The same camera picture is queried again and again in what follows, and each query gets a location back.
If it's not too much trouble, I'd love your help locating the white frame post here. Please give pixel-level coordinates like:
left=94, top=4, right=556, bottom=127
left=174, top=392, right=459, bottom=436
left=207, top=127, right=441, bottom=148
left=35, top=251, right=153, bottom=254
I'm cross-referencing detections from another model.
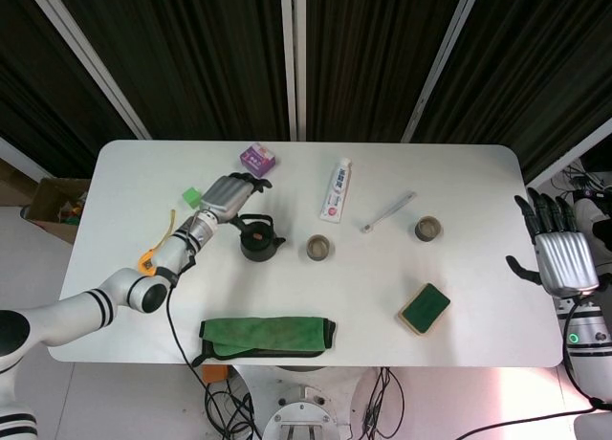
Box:
left=279, top=0, right=307, bottom=143
left=28, top=0, right=152, bottom=140
left=0, top=136, right=47, bottom=186
left=401, top=0, right=487, bottom=143
left=524, top=122, right=612, bottom=192

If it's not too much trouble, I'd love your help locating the purple small carton box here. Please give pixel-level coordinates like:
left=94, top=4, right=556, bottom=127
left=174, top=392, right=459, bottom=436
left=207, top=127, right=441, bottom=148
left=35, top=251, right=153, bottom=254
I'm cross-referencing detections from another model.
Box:
left=238, top=142, right=278, bottom=178

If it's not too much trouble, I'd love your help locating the white toothbrush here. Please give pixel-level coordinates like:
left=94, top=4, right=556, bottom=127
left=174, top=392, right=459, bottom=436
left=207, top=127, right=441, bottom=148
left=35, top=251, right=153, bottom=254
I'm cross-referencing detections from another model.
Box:
left=361, top=191, right=417, bottom=234

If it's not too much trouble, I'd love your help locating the yellow tape measure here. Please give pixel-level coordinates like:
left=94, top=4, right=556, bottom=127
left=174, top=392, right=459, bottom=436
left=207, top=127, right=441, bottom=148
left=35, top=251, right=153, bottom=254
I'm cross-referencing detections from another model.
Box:
left=138, top=209, right=177, bottom=276

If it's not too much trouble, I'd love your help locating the black pleated curtain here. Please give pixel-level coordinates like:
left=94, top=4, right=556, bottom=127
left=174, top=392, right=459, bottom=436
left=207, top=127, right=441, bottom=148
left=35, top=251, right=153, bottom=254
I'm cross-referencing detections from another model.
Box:
left=0, top=0, right=612, bottom=183

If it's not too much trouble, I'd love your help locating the white toothpaste tube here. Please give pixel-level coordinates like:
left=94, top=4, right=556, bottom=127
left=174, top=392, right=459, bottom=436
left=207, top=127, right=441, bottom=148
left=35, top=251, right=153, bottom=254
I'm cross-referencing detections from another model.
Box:
left=318, top=157, right=354, bottom=225

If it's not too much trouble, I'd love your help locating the white rounded machine part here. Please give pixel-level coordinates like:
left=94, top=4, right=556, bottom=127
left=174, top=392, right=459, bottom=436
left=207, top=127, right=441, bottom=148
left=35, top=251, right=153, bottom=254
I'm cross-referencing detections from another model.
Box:
left=572, top=198, right=612, bottom=269

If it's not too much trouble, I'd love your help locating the yellow green scouring sponge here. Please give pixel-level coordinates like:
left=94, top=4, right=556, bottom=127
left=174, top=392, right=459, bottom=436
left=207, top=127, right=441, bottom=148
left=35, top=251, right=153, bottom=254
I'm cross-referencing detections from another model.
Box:
left=396, top=282, right=451, bottom=338

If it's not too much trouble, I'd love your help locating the small dark ceramic cup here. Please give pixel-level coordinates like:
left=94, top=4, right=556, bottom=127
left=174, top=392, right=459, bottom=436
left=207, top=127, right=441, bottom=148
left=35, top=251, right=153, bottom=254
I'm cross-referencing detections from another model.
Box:
left=414, top=215, right=442, bottom=244
left=306, top=234, right=333, bottom=263

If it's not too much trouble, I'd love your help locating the black teapot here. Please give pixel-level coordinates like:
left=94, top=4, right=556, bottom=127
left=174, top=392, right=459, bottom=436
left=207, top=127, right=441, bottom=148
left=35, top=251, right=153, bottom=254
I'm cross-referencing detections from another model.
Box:
left=236, top=213, right=287, bottom=263

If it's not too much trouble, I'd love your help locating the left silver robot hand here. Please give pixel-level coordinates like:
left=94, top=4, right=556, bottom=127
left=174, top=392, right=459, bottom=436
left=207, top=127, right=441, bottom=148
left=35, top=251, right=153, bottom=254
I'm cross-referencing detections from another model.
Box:
left=198, top=171, right=273, bottom=233

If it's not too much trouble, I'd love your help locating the brown cardboard box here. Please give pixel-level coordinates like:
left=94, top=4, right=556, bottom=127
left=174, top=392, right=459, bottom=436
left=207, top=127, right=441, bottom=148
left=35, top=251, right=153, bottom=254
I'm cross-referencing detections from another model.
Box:
left=23, top=176, right=90, bottom=245

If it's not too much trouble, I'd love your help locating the orange object under table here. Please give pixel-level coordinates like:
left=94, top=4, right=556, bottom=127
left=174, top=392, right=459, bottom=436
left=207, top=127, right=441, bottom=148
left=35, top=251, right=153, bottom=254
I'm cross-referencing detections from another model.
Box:
left=200, top=364, right=230, bottom=384

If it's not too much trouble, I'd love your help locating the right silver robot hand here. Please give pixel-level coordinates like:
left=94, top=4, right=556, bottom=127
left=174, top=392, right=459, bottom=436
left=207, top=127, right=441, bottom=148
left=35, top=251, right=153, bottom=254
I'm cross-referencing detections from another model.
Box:
left=505, top=189, right=601, bottom=297

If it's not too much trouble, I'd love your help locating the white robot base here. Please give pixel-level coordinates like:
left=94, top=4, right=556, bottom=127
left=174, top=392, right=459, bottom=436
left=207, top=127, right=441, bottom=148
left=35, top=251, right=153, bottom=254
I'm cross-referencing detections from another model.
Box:
left=233, top=363, right=379, bottom=440

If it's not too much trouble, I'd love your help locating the green folded microfibre cloth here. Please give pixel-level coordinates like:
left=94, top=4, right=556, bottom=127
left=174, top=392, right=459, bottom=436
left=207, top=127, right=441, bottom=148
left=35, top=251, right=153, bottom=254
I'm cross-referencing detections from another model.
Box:
left=191, top=317, right=338, bottom=367

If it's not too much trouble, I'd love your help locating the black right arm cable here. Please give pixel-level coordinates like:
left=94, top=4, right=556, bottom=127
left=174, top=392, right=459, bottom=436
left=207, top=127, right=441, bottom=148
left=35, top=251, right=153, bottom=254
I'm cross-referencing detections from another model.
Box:
left=447, top=294, right=612, bottom=440

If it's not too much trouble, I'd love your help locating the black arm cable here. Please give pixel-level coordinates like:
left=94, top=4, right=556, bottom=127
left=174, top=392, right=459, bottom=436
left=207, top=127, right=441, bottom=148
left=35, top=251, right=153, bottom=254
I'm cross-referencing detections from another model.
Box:
left=447, top=294, right=612, bottom=440
left=164, top=267, right=211, bottom=379

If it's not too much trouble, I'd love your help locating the black floor cable bundle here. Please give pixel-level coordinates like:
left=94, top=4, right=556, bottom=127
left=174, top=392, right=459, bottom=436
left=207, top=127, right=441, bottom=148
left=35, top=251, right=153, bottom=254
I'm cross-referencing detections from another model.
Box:
left=362, top=366, right=407, bottom=431
left=204, top=377, right=262, bottom=440

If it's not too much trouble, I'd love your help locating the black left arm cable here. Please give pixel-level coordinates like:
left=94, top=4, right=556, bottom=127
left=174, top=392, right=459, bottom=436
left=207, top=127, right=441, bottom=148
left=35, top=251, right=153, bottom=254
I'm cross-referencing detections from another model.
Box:
left=164, top=267, right=211, bottom=379

